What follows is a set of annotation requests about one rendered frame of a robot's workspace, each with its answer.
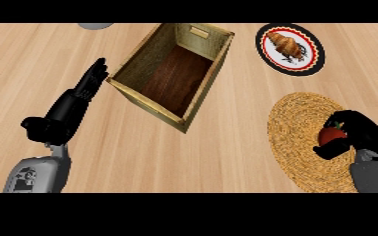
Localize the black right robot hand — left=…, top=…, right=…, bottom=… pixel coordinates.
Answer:
left=312, top=109, right=378, bottom=161

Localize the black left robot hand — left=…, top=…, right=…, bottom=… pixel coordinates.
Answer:
left=20, top=57, right=111, bottom=147

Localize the round woven straw placemat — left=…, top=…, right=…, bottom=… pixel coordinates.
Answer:
left=266, top=92, right=361, bottom=194

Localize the rectangular wicker basket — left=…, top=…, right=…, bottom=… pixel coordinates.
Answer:
left=105, top=22, right=237, bottom=134

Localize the grey round object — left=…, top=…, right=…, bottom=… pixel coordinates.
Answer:
left=77, top=22, right=116, bottom=31

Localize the black-rimmed round plate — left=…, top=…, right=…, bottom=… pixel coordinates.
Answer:
left=255, top=22, right=327, bottom=78

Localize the brown croissant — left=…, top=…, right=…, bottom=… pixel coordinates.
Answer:
left=266, top=31, right=306, bottom=63

